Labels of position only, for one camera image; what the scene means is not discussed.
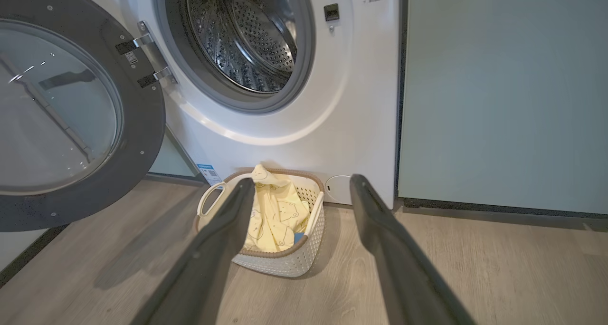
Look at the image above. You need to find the white front-load washing machine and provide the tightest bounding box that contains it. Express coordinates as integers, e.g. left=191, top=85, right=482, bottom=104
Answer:
left=78, top=0, right=405, bottom=210

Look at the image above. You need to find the pale yellow bear-print garment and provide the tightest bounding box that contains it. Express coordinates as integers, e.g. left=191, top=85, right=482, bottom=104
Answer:
left=244, top=164, right=312, bottom=253

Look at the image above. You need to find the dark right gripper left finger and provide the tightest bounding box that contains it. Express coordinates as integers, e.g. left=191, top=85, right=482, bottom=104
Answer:
left=131, top=177, right=256, bottom=325

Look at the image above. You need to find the metal door hinge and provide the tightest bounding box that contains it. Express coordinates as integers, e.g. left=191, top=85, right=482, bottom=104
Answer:
left=115, top=21, right=178, bottom=89

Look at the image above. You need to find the blue white energy label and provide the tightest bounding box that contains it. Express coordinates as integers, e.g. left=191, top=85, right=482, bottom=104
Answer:
left=197, top=163, right=223, bottom=186

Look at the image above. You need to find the white perforated basket brown rim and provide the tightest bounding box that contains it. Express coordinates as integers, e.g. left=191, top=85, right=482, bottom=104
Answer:
left=194, top=168, right=326, bottom=278

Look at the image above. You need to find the steel drum with grey gasket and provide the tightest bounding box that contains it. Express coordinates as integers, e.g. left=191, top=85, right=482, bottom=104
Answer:
left=157, top=0, right=317, bottom=115

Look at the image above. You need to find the black round glass washer door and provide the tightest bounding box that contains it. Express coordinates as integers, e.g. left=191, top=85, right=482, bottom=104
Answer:
left=0, top=0, right=166, bottom=232

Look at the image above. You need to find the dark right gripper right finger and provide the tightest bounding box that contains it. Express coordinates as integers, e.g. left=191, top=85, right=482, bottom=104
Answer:
left=350, top=174, right=476, bottom=325

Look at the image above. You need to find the round white filter cover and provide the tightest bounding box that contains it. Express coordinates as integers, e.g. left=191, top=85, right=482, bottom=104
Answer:
left=325, top=174, right=355, bottom=205

